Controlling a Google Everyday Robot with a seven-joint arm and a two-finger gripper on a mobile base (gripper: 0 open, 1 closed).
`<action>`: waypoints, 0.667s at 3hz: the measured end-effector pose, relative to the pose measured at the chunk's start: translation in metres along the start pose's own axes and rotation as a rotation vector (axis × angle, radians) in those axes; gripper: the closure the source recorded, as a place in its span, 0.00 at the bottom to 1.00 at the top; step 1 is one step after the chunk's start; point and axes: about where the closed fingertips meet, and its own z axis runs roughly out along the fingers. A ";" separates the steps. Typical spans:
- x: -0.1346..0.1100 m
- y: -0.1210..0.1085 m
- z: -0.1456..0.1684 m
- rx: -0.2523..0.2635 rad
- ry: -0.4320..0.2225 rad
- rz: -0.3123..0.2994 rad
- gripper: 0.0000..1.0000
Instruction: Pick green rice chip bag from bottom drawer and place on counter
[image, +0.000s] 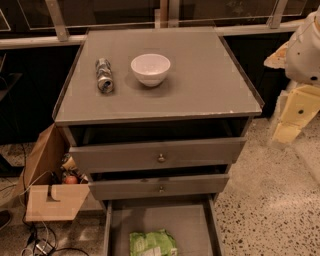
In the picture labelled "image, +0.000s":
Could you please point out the white ceramic bowl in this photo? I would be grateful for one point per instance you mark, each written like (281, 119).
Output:
(150, 69)

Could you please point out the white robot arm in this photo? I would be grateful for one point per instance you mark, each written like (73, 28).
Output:
(300, 58)

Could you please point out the grey drawer cabinet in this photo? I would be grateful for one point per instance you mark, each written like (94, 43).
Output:
(204, 96)

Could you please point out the grey bottom drawer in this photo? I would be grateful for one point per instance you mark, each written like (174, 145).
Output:
(190, 220)

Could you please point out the brown cardboard box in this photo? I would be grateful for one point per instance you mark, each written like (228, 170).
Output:
(48, 198)

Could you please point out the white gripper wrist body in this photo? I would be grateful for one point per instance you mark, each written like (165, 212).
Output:
(304, 60)

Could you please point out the grey drawer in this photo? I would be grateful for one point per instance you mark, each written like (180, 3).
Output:
(190, 220)
(158, 187)
(157, 155)

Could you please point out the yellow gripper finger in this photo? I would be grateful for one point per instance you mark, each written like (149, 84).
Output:
(285, 133)
(277, 60)

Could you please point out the red round item in box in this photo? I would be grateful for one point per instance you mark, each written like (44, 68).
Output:
(71, 180)

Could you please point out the grey top drawer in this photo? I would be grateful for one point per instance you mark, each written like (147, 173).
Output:
(157, 155)

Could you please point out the metal railing frame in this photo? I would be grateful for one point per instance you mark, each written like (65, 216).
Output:
(35, 23)

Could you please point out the tan packet in box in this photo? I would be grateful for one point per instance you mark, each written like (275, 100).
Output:
(68, 163)

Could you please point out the small power adapter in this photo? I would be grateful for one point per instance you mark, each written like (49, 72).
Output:
(44, 248)

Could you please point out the grey middle drawer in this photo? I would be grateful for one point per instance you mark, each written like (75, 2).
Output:
(158, 187)

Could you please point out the crushed aluminium drink can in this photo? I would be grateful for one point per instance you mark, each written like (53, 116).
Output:
(104, 76)

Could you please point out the green rice chip bag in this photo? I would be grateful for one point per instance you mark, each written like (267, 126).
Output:
(156, 243)

